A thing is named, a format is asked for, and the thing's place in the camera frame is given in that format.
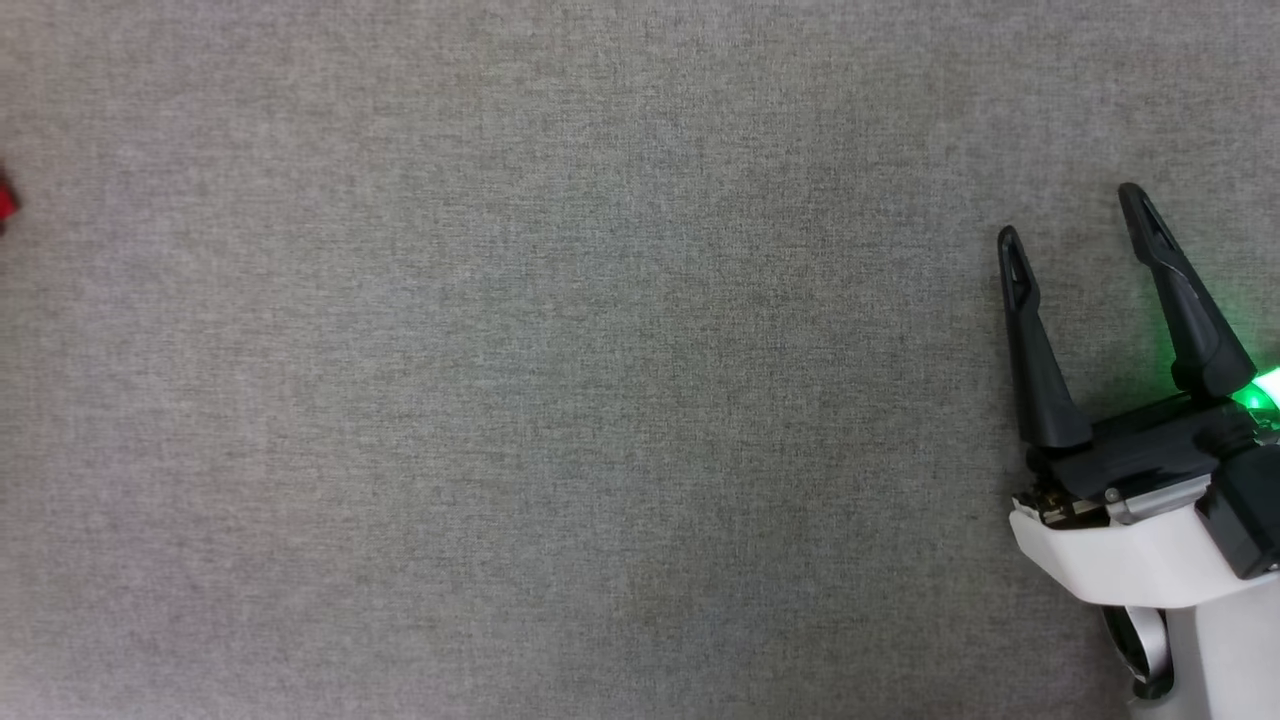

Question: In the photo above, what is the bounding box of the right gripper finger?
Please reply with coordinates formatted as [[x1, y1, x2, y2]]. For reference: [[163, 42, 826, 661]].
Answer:
[[1117, 182, 1259, 402], [997, 225, 1094, 452]]

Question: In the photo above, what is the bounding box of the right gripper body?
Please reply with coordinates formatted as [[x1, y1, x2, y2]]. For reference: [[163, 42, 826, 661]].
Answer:
[[1008, 367, 1280, 611]]

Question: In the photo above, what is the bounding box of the grey fabric sofa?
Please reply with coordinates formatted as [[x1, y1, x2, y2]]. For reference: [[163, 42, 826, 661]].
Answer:
[[0, 0, 1280, 720]]

